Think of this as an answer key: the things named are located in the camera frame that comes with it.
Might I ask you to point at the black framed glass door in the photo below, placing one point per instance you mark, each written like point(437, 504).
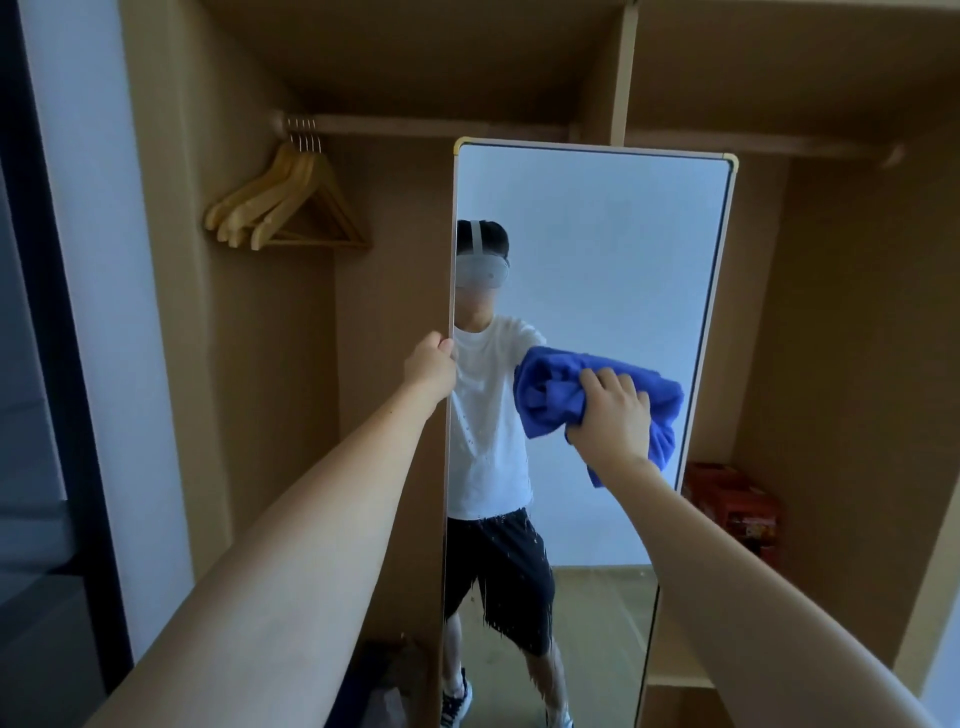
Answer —
point(45, 412)

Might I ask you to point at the clear bag of slippers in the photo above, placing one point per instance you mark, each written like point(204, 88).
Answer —
point(382, 690)

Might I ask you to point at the person's right hand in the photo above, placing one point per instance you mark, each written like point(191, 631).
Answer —
point(611, 424)

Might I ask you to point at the person's left forearm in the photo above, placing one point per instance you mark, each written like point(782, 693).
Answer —
point(270, 585)

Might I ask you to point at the blue microfibre cloth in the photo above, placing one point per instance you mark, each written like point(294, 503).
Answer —
point(547, 397)

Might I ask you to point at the person's right forearm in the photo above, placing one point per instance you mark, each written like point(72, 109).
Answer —
point(750, 600)

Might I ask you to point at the light wooden wardrobe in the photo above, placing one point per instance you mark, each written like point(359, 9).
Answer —
point(840, 300)

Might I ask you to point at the person's left hand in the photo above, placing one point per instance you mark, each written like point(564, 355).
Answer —
point(431, 367)

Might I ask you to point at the tall mirror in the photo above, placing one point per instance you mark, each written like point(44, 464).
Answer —
point(615, 247)

